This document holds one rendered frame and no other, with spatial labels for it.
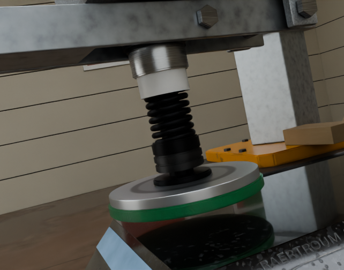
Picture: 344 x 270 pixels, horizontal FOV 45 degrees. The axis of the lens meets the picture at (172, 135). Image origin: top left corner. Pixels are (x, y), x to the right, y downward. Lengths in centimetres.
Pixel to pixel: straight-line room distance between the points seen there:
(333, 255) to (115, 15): 35
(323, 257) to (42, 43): 37
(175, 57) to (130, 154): 620
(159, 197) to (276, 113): 101
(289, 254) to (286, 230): 5
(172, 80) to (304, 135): 79
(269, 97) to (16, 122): 543
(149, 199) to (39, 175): 611
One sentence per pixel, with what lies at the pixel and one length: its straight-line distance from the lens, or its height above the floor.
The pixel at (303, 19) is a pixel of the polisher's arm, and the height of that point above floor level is 105.
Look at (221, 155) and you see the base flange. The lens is 149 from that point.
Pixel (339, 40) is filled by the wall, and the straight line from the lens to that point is 809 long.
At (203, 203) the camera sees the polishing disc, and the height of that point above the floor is 85.
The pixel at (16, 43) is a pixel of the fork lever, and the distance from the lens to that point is 47.
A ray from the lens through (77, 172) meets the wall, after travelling 661.
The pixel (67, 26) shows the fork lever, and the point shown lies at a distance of 49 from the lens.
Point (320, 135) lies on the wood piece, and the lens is 124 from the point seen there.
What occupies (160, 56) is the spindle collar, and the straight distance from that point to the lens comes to 54.
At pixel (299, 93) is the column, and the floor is 93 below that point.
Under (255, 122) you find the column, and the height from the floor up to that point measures 86.
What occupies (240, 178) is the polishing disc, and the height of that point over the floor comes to 86.
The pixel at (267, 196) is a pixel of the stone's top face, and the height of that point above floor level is 80.
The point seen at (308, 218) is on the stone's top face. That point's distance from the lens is 51.
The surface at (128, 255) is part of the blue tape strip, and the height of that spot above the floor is 79.
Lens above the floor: 95
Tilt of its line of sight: 3 degrees down
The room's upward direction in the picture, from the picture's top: 12 degrees counter-clockwise
